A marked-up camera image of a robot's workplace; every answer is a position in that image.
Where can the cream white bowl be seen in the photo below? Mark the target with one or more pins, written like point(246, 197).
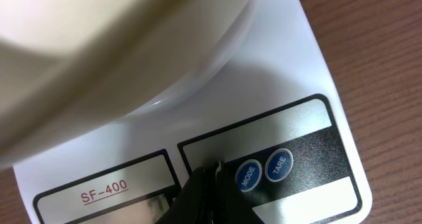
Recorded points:
point(71, 66)

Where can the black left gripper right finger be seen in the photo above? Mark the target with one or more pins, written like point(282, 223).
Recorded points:
point(230, 206)

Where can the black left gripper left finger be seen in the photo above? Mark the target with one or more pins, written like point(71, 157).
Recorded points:
point(193, 204)

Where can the white digital kitchen scale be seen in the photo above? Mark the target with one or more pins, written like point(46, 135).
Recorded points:
point(272, 115)

